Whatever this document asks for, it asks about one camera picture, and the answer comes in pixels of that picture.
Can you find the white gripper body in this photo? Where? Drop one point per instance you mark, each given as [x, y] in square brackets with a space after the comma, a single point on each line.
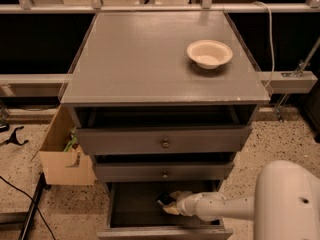
[184, 203]

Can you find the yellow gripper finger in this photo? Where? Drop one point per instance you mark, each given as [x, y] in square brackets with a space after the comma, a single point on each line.
[171, 209]
[177, 195]

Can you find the blueberry rxbar dark wrapper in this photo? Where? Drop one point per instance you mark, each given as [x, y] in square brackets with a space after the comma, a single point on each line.
[164, 199]

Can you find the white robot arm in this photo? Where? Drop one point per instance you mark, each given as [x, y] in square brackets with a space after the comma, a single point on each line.
[284, 206]

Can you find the grey bottom drawer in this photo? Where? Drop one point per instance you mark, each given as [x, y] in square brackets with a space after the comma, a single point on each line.
[135, 214]

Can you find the grey drawer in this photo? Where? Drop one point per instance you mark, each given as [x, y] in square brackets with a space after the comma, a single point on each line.
[174, 171]
[135, 214]
[162, 140]

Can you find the grey middle drawer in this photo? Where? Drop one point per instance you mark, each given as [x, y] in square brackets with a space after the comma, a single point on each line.
[174, 171]

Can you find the grey top drawer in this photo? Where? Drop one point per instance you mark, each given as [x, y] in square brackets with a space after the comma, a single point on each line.
[162, 140]

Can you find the grey drawer cabinet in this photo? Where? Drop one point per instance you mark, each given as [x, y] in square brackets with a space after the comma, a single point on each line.
[134, 72]

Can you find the cardboard box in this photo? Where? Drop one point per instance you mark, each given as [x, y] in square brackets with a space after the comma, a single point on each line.
[59, 167]

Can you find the green packet in box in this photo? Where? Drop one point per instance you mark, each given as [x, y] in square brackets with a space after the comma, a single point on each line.
[73, 141]

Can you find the black floor bar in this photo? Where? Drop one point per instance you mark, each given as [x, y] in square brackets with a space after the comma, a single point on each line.
[27, 225]

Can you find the white paper bowl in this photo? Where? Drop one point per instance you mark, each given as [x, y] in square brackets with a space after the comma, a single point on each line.
[209, 54]

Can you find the black clamp tool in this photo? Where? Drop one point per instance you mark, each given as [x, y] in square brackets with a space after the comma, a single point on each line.
[13, 138]

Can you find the metal rail frame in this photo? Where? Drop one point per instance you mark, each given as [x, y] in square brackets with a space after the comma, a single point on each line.
[150, 8]

